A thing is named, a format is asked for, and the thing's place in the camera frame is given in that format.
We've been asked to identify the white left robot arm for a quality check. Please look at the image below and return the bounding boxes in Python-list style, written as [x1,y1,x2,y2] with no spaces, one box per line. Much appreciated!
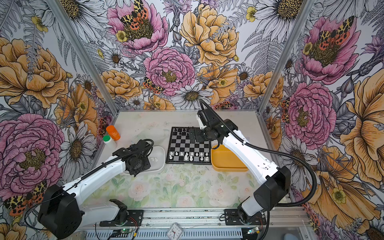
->
[38,139,154,240]

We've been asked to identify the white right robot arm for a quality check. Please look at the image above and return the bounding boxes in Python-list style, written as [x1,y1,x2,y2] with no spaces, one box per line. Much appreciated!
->
[190,101,291,224]

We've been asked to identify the black white chess board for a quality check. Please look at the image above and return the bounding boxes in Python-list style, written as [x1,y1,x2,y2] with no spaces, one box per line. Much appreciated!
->
[166,127,212,165]

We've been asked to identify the white rectangular tray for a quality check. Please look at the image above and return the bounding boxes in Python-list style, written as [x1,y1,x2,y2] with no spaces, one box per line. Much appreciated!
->
[123,146,166,177]

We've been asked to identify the yellow rectangular tray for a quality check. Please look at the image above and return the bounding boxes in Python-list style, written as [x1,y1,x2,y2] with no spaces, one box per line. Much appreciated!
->
[211,145,248,172]

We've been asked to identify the green capped white bottle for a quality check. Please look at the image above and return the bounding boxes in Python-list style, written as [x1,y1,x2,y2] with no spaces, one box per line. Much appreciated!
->
[103,135,117,150]

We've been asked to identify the orange capped bottle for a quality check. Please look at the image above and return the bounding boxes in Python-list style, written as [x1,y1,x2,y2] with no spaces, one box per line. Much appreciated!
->
[106,125,121,141]

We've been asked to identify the small white clock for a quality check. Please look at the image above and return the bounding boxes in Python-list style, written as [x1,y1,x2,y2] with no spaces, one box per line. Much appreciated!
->
[167,223,183,240]

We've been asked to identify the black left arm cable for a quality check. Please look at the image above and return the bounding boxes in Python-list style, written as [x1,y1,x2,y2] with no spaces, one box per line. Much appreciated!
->
[23,138,155,232]

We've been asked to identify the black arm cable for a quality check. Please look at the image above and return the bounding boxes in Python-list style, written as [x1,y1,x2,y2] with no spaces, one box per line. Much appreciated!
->
[199,98,318,208]
[23,138,155,232]

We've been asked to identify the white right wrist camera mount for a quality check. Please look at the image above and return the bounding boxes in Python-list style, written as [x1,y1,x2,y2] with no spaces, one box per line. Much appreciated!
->
[197,110,208,130]

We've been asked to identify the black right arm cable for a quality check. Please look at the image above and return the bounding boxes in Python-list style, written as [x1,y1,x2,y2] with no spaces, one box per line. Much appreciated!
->
[199,98,318,208]

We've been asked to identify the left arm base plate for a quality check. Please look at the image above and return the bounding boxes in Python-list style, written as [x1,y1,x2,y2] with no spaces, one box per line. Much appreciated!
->
[99,209,144,227]

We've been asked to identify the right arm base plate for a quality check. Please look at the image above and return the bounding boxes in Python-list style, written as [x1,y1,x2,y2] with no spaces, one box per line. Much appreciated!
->
[224,209,267,226]

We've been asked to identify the aluminium front rail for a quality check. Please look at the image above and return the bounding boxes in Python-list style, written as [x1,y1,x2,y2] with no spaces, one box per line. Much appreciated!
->
[58,206,310,234]

